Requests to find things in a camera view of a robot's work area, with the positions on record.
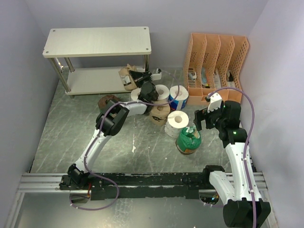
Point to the white two-tier shelf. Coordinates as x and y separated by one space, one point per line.
66 43

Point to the white paper roll front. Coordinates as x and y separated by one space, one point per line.
176 121

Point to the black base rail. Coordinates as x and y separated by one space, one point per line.
189 185

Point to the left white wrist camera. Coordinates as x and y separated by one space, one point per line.
157 75

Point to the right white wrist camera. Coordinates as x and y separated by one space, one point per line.
215 101

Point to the kraft-wrapped paper roll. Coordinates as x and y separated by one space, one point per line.
126 78
158 114

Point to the green torn-wrapped paper roll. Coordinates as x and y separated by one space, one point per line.
189 140

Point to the orange file organizer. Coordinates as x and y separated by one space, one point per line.
214 61

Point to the blue-wrapped white paper roll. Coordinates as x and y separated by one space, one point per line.
181 95

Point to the aluminium frame rail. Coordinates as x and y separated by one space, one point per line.
40 183

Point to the brown-green paper roll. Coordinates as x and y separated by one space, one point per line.
104 100

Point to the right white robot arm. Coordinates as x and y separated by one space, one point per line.
243 206

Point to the white paper roll middle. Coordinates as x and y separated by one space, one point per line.
163 92

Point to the white paper roll left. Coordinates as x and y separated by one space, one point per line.
134 95

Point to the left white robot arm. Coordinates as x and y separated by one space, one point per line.
110 121

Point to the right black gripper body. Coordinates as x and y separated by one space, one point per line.
213 118

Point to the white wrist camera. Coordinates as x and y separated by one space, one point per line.
157 75
215 101

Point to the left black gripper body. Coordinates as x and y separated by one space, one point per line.
145 78

